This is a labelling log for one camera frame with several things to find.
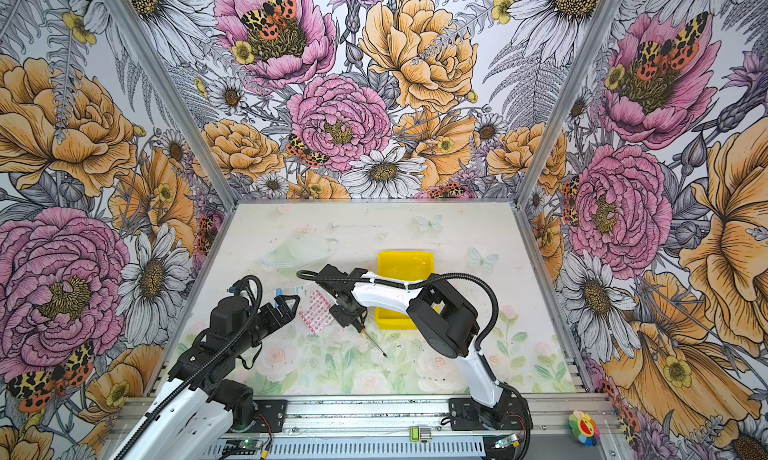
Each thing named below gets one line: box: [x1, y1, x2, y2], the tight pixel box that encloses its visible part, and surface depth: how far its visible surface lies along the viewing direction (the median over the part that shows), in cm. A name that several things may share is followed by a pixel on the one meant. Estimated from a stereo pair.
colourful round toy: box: [568, 409, 601, 447], surface depth 73 cm
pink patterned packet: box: [298, 290, 334, 334], surface depth 93 cm
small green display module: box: [409, 427, 432, 442], surface depth 71 cm
